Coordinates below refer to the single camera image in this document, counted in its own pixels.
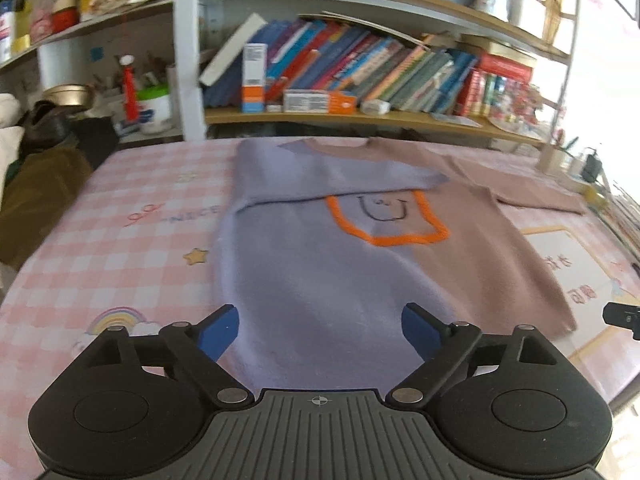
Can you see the white lotion bottle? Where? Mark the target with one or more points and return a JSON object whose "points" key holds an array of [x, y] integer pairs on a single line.
{"points": [[6, 30]]}

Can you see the purple and pink knit sweater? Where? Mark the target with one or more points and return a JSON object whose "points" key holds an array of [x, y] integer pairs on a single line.
{"points": [[320, 270]]}

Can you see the black bag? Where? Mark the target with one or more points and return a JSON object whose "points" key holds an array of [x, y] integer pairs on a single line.
{"points": [[75, 130]]}

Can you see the thick leaning white book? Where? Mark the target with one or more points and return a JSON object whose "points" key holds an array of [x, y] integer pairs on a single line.
{"points": [[232, 50]]}

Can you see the light blue paper card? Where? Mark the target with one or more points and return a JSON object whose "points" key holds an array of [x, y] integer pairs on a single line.
{"points": [[457, 120]]}

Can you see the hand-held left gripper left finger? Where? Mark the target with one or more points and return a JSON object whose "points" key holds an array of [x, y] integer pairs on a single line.
{"points": [[217, 332]]}

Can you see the flat orange and white box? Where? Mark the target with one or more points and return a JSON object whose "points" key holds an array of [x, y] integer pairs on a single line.
{"points": [[320, 101]]}

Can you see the white and wooden bookshelf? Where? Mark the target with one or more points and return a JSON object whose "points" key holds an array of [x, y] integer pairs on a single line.
{"points": [[350, 121]]}

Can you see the brown cloth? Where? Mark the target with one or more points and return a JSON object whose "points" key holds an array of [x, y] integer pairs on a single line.
{"points": [[40, 205]]}

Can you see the red spray bottle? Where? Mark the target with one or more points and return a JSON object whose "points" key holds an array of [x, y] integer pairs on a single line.
{"points": [[130, 90]]}

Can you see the gold round tin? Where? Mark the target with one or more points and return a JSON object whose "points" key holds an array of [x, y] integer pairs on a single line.
{"points": [[67, 96]]}

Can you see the black power adapter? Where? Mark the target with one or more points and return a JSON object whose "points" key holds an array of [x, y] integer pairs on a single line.
{"points": [[591, 165]]}

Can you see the thin white booklet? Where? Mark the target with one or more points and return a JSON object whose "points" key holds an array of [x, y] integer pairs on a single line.
{"points": [[370, 28]]}

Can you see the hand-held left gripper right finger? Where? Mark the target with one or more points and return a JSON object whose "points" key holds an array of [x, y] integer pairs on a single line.
{"points": [[422, 330]]}

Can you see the colourful flower ornament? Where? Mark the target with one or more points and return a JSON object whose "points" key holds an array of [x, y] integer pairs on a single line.
{"points": [[517, 107]]}

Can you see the pink checkered cartoon table mat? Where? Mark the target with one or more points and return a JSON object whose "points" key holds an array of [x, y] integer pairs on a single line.
{"points": [[125, 240]]}

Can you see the red container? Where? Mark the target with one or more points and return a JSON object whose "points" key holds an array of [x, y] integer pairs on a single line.
{"points": [[66, 12]]}

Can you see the beige book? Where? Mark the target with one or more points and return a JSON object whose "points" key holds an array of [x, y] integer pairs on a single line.
{"points": [[495, 45]]}

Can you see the red thick book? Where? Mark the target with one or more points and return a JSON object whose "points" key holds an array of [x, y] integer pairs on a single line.
{"points": [[505, 67]]}

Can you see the white tub with green lid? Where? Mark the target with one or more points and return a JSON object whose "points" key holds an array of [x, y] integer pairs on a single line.
{"points": [[154, 110]]}

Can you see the row of colourful books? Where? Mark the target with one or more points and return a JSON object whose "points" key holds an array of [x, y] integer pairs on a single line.
{"points": [[380, 70]]}

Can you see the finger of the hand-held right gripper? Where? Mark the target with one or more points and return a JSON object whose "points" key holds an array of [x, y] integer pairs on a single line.
{"points": [[620, 314]]}

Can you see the tall white and orange box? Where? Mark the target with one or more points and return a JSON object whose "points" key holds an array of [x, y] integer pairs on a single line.
{"points": [[254, 77]]}

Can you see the bunch of pens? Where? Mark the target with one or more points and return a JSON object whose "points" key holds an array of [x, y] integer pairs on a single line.
{"points": [[155, 72]]}

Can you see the cream cloth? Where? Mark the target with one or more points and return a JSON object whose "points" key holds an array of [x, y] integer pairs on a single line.
{"points": [[10, 130]]}

